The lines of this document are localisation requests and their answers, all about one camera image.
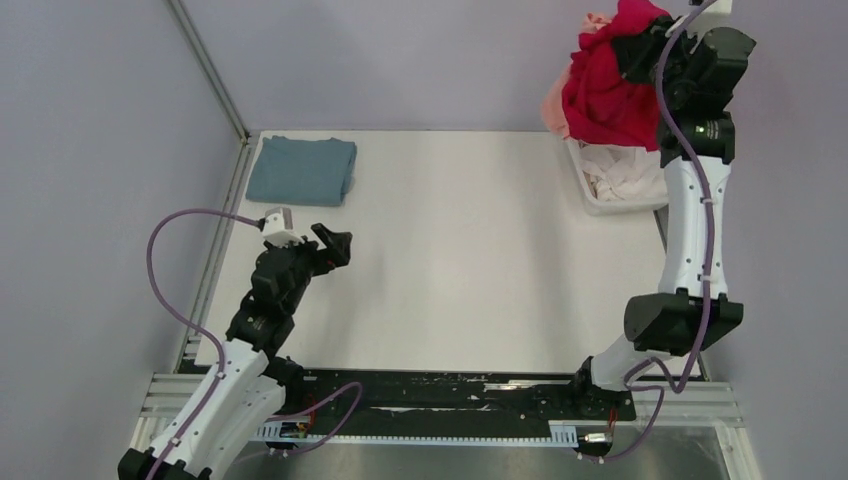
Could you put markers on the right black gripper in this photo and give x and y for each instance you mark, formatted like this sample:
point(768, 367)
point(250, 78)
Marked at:
point(633, 51)

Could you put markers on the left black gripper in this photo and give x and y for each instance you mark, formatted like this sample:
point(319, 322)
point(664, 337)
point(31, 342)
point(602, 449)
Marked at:
point(337, 255)

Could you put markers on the red t-shirt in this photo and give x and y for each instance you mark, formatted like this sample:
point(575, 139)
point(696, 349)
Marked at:
point(599, 106)

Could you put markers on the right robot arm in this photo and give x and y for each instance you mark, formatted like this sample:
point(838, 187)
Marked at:
point(694, 77)

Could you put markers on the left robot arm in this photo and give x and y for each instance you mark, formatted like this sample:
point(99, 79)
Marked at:
point(249, 382)

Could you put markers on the folded blue t-shirt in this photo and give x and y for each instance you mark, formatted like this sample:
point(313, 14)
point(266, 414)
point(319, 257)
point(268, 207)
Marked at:
point(316, 173)

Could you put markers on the peach t-shirt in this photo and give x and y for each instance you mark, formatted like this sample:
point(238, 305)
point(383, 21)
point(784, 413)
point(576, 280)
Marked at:
point(551, 109)

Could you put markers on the white t-shirt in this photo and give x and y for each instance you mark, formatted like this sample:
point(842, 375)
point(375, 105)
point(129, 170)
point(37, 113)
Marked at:
point(616, 173)

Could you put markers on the white plastic basket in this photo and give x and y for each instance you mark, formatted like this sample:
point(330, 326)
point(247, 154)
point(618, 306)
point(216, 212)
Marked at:
point(600, 208)

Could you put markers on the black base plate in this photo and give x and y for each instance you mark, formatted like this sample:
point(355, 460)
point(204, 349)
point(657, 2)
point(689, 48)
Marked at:
point(398, 402)

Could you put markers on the white slotted cable duct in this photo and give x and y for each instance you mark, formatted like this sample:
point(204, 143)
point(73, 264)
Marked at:
point(554, 435)

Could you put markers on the left corner metal post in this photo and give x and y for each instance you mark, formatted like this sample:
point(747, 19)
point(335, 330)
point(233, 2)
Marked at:
point(196, 45)

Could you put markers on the aluminium frame rail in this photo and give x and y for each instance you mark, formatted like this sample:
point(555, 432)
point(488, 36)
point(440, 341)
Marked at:
point(701, 405)

